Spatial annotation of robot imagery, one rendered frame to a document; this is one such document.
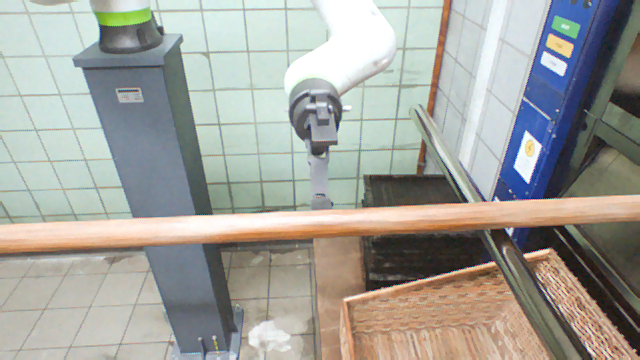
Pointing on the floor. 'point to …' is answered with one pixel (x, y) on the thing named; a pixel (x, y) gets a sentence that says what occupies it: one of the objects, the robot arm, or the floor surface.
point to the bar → (505, 253)
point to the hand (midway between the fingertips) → (323, 185)
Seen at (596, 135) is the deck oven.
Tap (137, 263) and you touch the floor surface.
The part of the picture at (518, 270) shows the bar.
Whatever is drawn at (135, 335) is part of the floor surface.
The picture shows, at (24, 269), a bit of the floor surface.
